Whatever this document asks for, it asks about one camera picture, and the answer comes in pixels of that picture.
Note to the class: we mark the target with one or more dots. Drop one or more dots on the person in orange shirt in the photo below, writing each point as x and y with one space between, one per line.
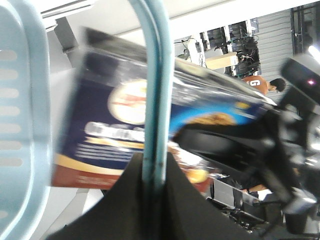
264 86

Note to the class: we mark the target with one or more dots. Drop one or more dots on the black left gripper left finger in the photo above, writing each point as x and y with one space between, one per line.
117 216

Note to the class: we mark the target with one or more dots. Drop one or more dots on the light blue plastic basket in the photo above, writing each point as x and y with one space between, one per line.
25 118

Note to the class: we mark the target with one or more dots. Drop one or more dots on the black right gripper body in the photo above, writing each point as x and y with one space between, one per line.
291 130

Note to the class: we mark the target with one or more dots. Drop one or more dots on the dark blue Chocofello cookie box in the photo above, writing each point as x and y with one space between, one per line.
105 119

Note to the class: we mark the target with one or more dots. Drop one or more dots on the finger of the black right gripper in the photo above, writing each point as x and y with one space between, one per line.
235 149

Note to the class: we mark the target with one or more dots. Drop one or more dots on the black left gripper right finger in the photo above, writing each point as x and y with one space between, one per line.
187 215

